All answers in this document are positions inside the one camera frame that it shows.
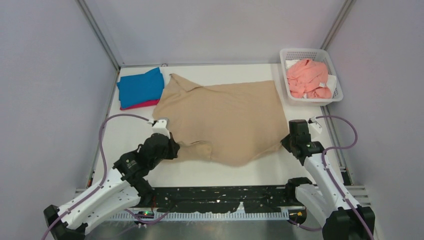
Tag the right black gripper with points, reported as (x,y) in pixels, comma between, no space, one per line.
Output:
(285,143)

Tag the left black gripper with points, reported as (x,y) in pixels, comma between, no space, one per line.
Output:
(174,147)

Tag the beige t shirt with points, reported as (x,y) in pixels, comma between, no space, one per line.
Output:
(230,124)

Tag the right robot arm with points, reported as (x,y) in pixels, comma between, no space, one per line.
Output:
(339,214)

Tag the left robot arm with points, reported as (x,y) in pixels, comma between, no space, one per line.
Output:
(124,186)

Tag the pink folded t shirt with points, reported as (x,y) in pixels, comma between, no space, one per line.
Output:
(148,103)

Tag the blue folded t shirt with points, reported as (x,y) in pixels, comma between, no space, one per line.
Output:
(140,88)

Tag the salmon t shirt in basket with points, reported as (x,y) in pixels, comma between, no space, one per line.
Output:
(308,79)

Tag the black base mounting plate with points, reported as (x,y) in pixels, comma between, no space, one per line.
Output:
(223,199)

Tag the white plastic basket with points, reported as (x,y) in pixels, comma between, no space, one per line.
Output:
(309,77)

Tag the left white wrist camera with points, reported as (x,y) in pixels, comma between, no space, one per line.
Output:
(160,126)

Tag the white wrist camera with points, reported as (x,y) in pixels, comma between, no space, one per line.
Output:
(160,126)
(315,125)

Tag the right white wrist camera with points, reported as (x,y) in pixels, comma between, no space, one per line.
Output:
(315,125)

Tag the white slotted cable duct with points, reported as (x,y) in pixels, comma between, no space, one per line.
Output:
(239,215)

